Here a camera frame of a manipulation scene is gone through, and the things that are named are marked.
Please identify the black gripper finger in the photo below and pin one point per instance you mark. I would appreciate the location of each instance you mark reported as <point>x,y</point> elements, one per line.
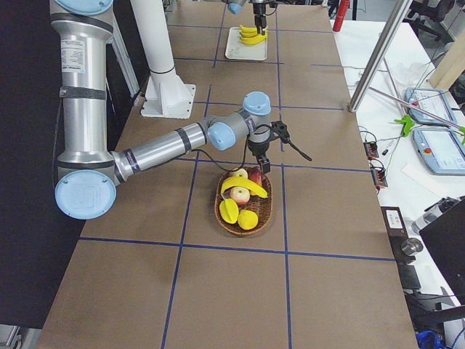
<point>261,24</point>
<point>264,163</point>

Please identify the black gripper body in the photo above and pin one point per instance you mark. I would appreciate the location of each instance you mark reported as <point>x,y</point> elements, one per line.
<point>258,148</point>
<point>259,8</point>

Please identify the yellow banana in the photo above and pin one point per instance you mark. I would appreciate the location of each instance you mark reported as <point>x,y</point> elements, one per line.
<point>247,29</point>
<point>244,34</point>
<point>253,40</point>
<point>231,182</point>

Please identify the brown wicker basket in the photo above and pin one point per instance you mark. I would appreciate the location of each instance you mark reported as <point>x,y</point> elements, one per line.
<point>262,206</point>

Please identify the red yellow peach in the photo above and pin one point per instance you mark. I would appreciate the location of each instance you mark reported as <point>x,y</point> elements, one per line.
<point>239,172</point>

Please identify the white bear tray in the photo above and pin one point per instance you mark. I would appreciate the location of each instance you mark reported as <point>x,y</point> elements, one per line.
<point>237,50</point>

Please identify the yellow green apple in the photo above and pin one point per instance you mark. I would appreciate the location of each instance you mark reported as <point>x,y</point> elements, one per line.
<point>240,195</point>

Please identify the yellow lemon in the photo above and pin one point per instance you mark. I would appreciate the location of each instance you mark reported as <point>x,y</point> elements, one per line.
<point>247,219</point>

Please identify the yellow starfruit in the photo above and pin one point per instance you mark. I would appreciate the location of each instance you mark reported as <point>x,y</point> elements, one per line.
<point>229,211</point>

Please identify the red fire extinguisher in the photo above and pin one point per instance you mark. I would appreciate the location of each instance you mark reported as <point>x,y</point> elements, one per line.
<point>340,15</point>

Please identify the lower teach pendant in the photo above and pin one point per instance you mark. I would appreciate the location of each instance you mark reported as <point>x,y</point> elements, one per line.
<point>440,150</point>

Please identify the teach pendant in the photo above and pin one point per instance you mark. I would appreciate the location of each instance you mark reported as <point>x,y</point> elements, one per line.
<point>440,150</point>
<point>431,100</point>

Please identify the upper teach pendant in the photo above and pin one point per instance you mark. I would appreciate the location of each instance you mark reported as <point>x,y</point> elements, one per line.
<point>431,100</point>

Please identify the black monitor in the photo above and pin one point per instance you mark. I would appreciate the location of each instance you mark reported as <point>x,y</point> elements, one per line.
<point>444,240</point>

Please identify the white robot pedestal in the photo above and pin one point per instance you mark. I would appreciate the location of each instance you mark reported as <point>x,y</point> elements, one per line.
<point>166,96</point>

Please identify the aluminium frame post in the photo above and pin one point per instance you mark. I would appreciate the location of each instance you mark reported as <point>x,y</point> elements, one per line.
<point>382,45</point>

